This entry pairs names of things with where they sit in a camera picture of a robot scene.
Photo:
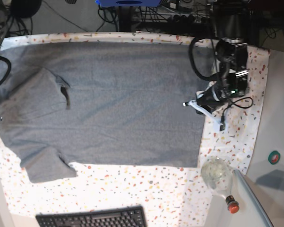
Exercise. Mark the clear bottle with red cap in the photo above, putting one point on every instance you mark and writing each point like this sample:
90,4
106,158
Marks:
218,177

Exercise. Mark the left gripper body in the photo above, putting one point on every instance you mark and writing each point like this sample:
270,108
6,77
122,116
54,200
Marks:
209,105

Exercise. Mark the black keyboard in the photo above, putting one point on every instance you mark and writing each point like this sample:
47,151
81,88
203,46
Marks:
124,217

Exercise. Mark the green tape roll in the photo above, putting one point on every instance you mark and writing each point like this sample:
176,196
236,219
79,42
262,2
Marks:
274,157

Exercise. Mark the terrazzo pattern table cloth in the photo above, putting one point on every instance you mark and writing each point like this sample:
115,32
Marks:
171,197

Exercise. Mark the grey t-shirt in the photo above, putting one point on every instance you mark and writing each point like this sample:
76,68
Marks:
99,103

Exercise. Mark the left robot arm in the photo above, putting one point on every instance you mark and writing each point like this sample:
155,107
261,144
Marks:
228,22

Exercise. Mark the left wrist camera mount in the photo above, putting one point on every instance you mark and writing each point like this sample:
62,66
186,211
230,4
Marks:
218,122

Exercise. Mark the blue box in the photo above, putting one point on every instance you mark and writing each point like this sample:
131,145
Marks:
128,3

